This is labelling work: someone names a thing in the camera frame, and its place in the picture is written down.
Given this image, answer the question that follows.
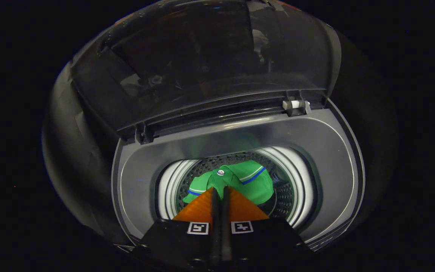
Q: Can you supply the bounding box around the dark grey washing machine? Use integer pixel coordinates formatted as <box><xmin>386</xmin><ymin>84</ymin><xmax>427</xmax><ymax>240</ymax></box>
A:
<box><xmin>111</xmin><ymin>99</ymin><xmax>366</xmax><ymax>253</ymax></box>

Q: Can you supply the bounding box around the green polo shirt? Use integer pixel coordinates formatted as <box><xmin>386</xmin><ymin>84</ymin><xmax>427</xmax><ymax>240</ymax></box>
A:
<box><xmin>183</xmin><ymin>160</ymin><xmax>275</xmax><ymax>205</ymax></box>

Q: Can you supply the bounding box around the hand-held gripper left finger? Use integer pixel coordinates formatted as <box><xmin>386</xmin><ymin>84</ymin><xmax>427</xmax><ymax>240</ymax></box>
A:
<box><xmin>136</xmin><ymin>187</ymin><xmax>220</xmax><ymax>269</ymax></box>

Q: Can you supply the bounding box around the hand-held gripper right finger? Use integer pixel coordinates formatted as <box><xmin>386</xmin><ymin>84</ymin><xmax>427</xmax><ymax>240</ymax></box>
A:
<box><xmin>222</xmin><ymin>186</ymin><xmax>312</xmax><ymax>269</ymax></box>

